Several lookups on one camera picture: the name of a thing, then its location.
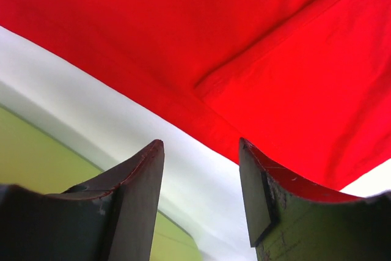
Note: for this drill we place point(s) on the lime green tray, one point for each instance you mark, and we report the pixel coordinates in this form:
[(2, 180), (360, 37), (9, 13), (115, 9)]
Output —
[(38, 162)]

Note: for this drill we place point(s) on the red t shirt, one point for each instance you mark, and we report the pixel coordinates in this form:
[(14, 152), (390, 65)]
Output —
[(306, 81)]

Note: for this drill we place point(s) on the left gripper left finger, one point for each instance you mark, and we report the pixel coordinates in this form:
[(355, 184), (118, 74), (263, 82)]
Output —
[(109, 217)]

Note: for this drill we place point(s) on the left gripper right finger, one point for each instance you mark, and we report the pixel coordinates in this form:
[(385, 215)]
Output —
[(292, 218)]

